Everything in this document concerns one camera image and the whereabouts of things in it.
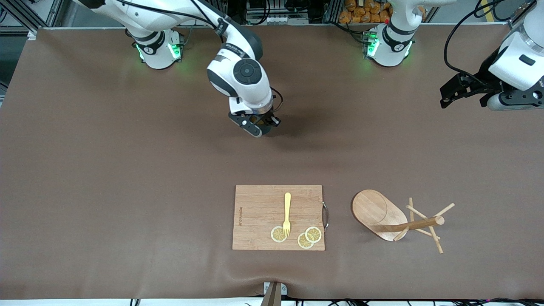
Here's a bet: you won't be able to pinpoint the yellow plastic fork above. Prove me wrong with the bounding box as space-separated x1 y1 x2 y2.
282 193 292 238

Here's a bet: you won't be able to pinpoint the wooden mug tree rack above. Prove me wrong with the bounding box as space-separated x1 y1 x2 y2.
351 189 455 255

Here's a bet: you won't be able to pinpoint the brown table mat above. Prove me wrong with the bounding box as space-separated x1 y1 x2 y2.
0 25 544 300

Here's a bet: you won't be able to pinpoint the aluminium frame post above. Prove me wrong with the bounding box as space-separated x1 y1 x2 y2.
0 0 64 32

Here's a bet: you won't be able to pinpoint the bamboo cutting board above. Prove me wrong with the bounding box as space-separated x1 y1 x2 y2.
232 185 326 251

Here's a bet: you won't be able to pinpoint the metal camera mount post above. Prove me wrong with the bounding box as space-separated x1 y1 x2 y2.
260 281 288 306

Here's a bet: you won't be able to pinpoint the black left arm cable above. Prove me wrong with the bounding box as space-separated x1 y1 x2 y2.
443 0 536 85

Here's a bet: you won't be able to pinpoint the orange snack bags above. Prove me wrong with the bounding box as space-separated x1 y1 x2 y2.
339 0 394 24

